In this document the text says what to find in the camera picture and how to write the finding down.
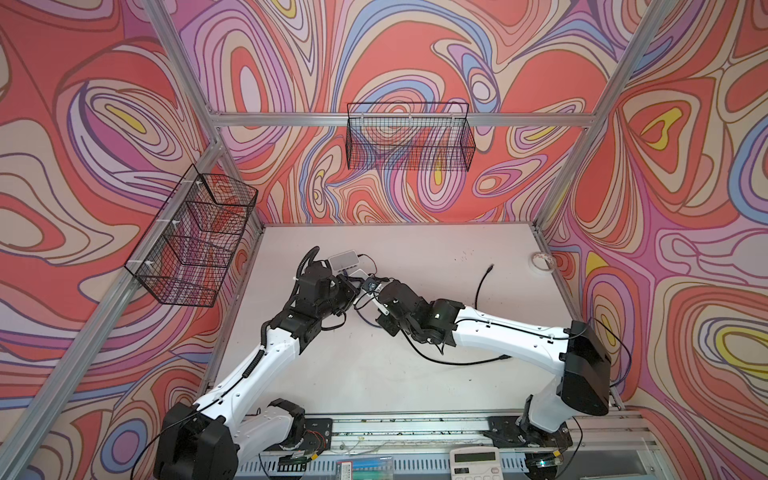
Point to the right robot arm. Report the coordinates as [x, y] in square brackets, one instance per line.
[575, 355]

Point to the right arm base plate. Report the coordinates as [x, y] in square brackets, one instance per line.
[506, 431]

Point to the black wire basket back wall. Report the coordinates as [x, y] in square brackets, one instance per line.
[409, 136]

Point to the black wire basket left wall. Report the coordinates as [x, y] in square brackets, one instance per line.
[185, 256]

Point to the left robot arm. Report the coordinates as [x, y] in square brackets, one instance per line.
[209, 438]

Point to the white network switch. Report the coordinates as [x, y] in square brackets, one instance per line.
[344, 261]
[358, 277]

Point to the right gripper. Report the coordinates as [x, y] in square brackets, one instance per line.
[384, 322]

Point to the white calculator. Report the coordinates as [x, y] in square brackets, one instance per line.
[475, 463]

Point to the black wire basket wall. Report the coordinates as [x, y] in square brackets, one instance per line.
[185, 256]
[409, 136]

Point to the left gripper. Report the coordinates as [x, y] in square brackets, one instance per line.
[348, 289]

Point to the clear plastic box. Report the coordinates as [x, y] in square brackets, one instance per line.
[373, 468]

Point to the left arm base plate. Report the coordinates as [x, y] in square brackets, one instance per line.
[317, 434]

